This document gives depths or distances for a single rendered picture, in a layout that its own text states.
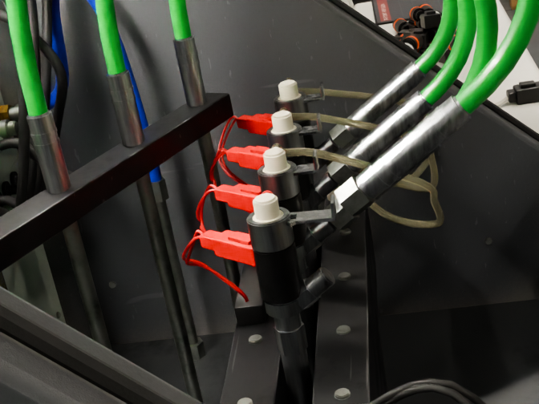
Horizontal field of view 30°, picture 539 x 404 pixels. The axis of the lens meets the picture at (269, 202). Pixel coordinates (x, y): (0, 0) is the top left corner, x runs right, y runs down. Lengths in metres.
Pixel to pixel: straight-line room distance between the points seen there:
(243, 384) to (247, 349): 0.04
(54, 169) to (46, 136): 0.03
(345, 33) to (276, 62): 0.07
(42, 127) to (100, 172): 0.06
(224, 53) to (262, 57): 0.04
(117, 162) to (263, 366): 0.20
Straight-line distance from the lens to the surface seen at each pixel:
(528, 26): 0.60
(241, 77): 0.94
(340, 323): 0.74
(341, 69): 0.93
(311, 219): 0.63
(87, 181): 0.75
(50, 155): 0.73
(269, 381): 0.69
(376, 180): 0.62
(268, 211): 0.63
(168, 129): 0.82
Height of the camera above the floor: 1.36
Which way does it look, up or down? 23 degrees down
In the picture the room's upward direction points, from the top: 11 degrees counter-clockwise
